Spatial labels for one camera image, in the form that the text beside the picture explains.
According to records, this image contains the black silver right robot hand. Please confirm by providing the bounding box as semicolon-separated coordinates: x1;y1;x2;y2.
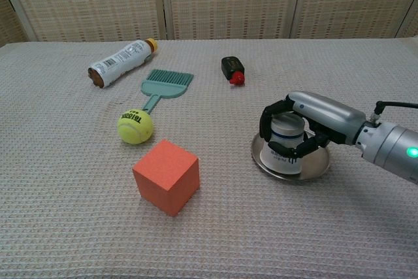
259;91;367;157

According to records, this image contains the white paper cup blue stripe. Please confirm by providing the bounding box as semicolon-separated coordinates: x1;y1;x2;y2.
260;112;306;176

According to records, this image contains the round metal dish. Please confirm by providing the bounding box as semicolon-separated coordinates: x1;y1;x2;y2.
251;128;331;181

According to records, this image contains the woven bamboo folding screen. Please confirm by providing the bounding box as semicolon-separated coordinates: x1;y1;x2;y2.
0;0;418;46

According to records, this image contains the teal plastic hand brush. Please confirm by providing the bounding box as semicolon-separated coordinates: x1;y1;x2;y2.
140;69;195;116

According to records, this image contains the orange foam cube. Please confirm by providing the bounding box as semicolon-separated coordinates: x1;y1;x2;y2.
132;139;201;218

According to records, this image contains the yellow tennis ball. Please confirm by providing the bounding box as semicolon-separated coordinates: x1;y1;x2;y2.
117;108;154;145

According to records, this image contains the white labelled bottle orange cap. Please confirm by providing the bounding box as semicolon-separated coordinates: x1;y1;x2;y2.
87;38;159;90

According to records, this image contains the beige waffle weave tablecloth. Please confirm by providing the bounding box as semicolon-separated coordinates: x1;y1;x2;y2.
0;37;418;279

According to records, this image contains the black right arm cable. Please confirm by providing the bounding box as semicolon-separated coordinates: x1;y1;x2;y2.
370;100;418;120

